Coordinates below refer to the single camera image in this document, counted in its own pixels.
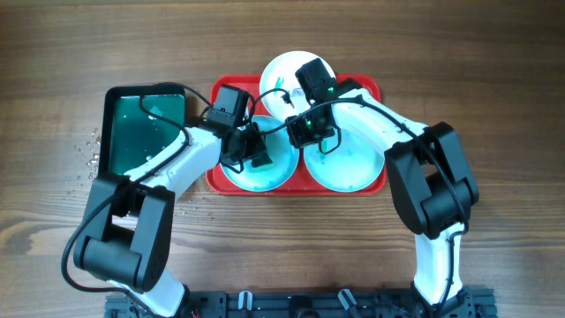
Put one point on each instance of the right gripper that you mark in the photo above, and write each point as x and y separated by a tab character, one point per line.
297	138

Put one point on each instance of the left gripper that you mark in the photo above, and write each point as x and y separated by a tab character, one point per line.
256	147

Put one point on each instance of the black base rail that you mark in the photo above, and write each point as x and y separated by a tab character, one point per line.
381	303

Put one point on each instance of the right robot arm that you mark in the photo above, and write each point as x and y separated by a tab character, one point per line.
430	179

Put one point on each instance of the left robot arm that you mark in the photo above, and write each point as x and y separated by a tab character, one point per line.
124	236

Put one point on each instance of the red plastic tray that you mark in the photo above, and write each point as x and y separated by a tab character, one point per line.
301	183

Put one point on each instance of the black tray with green water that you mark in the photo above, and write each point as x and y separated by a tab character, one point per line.
132	131

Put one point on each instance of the green sponge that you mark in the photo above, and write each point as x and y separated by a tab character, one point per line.
262	162

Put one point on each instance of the white plate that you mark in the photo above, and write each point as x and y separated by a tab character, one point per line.
280	73

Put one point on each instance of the light blue plate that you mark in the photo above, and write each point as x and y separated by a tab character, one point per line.
284	156
349	167

